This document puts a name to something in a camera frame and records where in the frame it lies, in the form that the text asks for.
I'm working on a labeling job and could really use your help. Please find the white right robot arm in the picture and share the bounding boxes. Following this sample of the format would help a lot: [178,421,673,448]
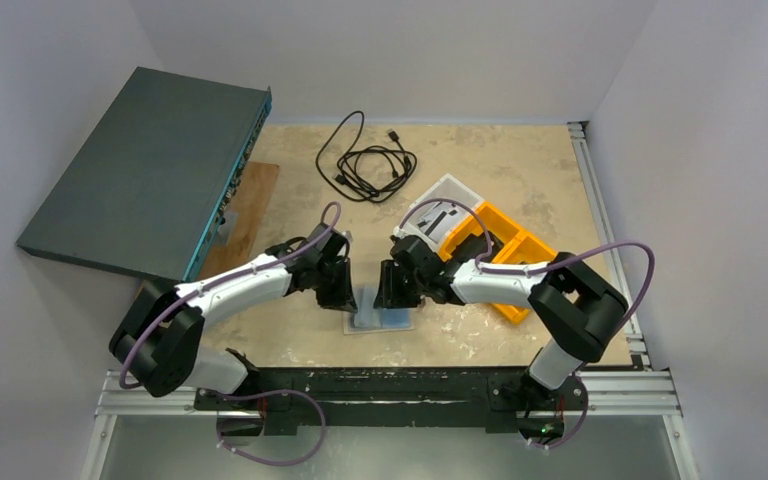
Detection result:
[373,235,630,391]

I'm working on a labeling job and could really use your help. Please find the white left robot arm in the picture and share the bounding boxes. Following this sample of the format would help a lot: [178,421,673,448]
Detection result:
[109,224,357,398]

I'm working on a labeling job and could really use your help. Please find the papers in white bin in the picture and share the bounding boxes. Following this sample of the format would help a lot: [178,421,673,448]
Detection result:
[417,202,463,242]

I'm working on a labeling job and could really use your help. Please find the black part in orange bin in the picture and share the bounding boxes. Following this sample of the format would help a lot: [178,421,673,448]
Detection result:
[452,233,505,262]

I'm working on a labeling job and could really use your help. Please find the white plastic bin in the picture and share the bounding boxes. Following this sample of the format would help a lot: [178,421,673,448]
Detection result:
[393,174,485,251]

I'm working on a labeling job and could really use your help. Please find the brown wooden board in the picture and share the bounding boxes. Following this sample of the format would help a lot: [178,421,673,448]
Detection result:
[134,160,281,293]

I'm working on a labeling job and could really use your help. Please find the orange plastic bin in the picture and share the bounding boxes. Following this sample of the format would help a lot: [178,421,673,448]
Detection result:
[438,201,558,326]

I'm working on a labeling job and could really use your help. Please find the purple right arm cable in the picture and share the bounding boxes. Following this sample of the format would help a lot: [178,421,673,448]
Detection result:
[397,197,657,452]

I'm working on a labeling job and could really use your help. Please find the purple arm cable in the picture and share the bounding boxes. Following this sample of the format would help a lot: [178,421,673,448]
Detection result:
[118,201,343,391]
[397,197,657,452]

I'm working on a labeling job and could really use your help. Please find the black coiled usb cable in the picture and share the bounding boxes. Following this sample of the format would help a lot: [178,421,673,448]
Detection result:
[315,110,418,204]

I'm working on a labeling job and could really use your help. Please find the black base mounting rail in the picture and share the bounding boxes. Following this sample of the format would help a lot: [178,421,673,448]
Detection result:
[194,366,588,440]

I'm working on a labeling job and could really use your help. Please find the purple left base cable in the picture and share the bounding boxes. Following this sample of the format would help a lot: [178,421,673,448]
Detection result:
[215,391,328,469]

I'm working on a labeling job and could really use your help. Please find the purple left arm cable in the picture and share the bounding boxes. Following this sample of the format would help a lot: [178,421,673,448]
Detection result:
[118,201,343,391]

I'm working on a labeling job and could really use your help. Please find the dark grey network switch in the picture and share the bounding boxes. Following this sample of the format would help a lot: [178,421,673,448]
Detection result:
[16,67,272,282]

